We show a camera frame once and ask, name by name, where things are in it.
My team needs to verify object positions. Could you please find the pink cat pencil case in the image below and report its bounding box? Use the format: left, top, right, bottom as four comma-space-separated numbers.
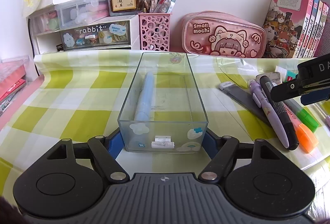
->
181, 11, 266, 58

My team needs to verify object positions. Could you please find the orange pink highlighter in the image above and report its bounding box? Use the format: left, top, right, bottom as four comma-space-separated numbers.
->
284, 104, 318, 153

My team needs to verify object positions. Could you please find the clear upper drawer box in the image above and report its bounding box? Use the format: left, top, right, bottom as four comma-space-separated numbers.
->
55, 0, 109, 30

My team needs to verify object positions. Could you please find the green highlighter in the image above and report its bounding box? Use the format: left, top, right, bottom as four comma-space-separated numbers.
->
284, 99, 319, 132

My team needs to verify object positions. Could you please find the clear rabbit drawer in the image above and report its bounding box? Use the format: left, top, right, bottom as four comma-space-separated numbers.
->
60, 21, 130, 50

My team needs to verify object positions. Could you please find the black pencil lead case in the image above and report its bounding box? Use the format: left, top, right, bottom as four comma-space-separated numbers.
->
218, 81, 271, 126

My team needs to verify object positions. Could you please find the clear plastic organizer box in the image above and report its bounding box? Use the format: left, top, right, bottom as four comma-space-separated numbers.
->
118, 53, 209, 153

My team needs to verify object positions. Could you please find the white green glue stick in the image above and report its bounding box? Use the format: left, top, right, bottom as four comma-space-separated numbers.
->
275, 66, 298, 83

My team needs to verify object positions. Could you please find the thin lilac pen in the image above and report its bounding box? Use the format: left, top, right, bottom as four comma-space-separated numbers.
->
324, 115, 330, 129

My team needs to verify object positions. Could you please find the pink cat book set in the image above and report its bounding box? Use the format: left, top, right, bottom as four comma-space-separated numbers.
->
263, 0, 329, 58

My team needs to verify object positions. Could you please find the purple cartoon pen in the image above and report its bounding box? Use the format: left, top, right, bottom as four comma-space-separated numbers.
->
248, 79, 289, 149

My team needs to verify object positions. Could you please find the pink box at left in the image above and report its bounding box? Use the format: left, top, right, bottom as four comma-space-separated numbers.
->
1, 56, 30, 115

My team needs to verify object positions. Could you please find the dirty white eraser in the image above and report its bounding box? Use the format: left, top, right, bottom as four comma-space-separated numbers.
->
256, 72, 282, 85

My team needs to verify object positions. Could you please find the green checked tablecloth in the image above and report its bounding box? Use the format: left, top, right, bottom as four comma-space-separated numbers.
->
0, 50, 330, 219

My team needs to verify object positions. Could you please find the pink perforated pen holder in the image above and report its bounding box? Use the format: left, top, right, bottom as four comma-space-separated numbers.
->
139, 13, 171, 52

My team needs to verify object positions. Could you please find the black marker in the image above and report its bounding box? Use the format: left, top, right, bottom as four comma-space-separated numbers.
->
259, 75, 299, 151

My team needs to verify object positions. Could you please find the light blue pen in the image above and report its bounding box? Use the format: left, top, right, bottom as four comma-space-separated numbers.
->
134, 72, 154, 121

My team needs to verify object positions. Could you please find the white drawer organizer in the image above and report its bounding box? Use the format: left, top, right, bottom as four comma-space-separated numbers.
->
30, 5, 140, 54

